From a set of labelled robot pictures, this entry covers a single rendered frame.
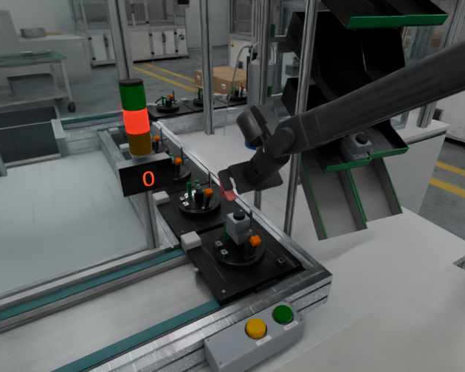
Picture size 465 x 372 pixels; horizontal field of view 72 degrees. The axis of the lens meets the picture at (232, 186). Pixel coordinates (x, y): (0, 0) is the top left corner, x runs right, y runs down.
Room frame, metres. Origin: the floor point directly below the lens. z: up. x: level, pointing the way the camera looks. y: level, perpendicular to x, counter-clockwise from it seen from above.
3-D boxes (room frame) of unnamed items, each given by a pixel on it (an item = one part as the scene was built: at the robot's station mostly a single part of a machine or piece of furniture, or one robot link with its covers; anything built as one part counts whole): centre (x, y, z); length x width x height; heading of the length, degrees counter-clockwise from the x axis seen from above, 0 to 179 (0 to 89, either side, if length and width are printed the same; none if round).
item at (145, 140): (0.67, 0.21, 1.28); 0.05 x 0.05 x 0.05
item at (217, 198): (0.89, 0.11, 1.01); 0.24 x 0.24 x 0.13; 30
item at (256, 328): (0.43, -0.05, 0.96); 0.04 x 0.04 x 0.02
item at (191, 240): (0.70, 0.12, 0.97); 0.05 x 0.05 x 0.04; 30
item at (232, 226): (0.67, -0.01, 1.06); 0.08 x 0.04 x 0.07; 29
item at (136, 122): (0.67, 0.21, 1.33); 0.05 x 0.05 x 0.05
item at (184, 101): (2.09, 0.19, 1.01); 0.24 x 0.24 x 0.13; 30
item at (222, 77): (6.05, 0.05, 0.20); 1.20 x 0.80 x 0.41; 37
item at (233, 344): (0.43, -0.05, 0.93); 0.21 x 0.07 x 0.06; 120
